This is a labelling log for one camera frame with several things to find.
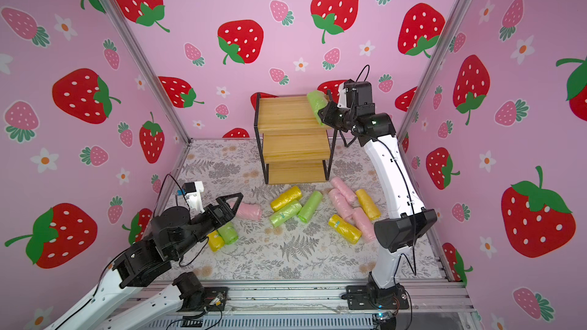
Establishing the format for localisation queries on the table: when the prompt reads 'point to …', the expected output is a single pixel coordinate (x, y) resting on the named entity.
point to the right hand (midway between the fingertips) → (325, 110)
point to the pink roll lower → (364, 224)
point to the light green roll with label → (285, 214)
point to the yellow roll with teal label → (345, 229)
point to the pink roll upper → (347, 193)
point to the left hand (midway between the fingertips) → (240, 199)
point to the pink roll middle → (341, 203)
